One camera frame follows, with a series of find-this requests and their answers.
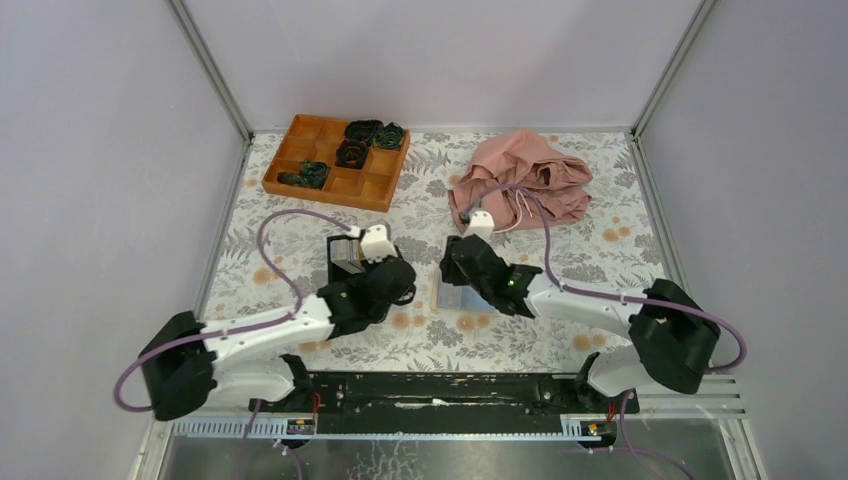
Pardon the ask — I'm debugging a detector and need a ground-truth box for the black card box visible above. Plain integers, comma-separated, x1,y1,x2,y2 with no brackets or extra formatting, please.
326,235,370,283

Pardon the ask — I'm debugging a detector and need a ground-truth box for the dark rolled belt centre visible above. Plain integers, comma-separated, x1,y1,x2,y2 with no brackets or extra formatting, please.
335,139,370,170

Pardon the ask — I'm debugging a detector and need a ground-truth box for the white slotted cable duct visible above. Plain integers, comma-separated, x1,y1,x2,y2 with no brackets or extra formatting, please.
170,415,621,441

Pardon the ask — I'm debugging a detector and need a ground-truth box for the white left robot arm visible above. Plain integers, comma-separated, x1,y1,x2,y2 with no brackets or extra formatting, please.
139,257,416,421

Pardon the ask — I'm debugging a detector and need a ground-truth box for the dark belt lower left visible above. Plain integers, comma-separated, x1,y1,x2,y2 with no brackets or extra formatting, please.
277,160,330,190

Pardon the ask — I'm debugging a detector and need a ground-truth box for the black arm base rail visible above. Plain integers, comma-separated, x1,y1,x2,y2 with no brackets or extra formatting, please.
249,371,639,432

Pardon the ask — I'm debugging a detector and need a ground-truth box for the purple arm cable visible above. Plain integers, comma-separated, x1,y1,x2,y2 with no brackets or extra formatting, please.
113,209,362,478
460,184,748,478

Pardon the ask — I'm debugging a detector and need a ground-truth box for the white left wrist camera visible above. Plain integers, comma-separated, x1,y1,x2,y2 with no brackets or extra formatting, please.
346,223,400,263

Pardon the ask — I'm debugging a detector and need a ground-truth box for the dark green rolled belt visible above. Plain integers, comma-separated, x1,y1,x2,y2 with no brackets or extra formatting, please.
372,122,406,151

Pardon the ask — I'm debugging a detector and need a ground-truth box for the dark rolled belt top left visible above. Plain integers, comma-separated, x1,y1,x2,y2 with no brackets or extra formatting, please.
344,119,384,145

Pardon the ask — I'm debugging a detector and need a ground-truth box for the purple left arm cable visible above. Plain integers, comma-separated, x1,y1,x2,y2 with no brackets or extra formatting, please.
113,209,362,478

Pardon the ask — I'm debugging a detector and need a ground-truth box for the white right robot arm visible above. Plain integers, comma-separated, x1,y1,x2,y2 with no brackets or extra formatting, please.
440,235,720,412

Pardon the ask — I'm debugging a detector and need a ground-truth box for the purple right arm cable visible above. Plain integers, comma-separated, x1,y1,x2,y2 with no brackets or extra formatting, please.
460,184,748,478

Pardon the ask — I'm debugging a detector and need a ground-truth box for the blue credit card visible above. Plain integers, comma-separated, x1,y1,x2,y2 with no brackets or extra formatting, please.
438,281,495,311

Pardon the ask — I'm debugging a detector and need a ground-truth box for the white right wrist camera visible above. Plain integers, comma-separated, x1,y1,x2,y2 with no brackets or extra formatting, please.
459,209,495,242

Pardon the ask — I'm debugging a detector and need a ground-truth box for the floral patterned table mat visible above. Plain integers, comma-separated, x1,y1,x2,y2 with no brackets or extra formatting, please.
202,132,665,372

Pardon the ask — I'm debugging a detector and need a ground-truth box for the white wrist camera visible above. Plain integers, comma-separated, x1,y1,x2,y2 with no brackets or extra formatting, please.
346,223,400,263
459,209,495,242

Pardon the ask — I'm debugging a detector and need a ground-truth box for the orange wooden divided tray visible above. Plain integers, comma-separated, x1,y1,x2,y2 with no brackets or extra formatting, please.
262,114,410,212

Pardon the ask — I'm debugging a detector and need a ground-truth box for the pink crumpled cloth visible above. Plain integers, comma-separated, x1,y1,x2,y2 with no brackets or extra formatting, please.
448,129,593,231

